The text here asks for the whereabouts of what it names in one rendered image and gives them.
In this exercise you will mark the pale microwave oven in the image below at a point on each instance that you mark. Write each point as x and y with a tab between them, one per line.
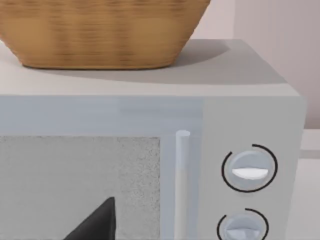
250	112

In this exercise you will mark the pale blue microwave door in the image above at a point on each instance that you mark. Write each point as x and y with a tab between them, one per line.
75	117

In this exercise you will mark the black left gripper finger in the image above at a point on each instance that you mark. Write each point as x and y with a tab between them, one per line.
101	222

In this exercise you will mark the pale round microwave knob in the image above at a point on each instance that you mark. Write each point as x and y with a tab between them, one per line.
249	168
243	228

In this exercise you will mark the woven wicker basket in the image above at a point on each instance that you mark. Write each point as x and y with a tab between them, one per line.
100	32

